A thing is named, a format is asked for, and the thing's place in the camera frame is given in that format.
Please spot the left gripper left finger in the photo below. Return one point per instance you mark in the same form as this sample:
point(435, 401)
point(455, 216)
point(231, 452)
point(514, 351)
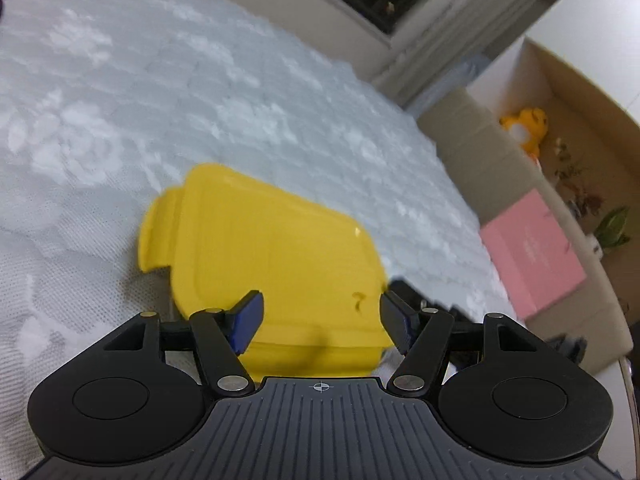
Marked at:
point(220, 337)

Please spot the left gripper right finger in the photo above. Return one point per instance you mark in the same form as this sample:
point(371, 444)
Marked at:
point(422, 338)

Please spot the yellow container lid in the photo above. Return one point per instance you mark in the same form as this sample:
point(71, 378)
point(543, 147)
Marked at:
point(222, 234)

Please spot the pink box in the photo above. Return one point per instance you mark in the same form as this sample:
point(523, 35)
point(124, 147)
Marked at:
point(534, 259)

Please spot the artificial flower sprig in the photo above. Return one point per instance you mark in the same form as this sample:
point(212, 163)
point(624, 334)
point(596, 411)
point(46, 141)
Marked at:
point(595, 199)

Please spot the cardboard box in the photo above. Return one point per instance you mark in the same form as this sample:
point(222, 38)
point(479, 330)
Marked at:
point(592, 145)

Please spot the yellow plush toy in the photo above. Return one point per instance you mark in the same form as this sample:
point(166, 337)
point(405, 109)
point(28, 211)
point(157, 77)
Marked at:
point(527, 128)

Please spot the white quilted mattress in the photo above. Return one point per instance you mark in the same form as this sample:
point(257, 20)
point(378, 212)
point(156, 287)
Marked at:
point(105, 103)

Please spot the beige curtain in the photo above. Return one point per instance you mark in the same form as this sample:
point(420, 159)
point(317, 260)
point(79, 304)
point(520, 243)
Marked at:
point(463, 28)

